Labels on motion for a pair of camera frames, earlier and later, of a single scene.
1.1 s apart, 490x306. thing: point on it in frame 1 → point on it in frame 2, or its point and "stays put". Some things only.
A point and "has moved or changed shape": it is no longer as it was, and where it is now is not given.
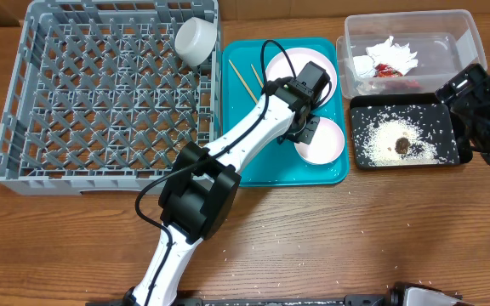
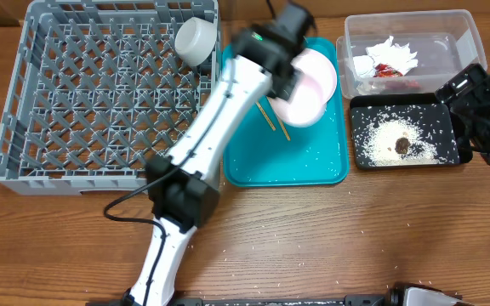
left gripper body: [304, 130] → [282, 82]
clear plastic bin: [404, 53] stays put
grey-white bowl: [196, 40] stays put
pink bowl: [325, 146] has moved or changed shape
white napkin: [401, 58] stays put
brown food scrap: [401, 145] stays put
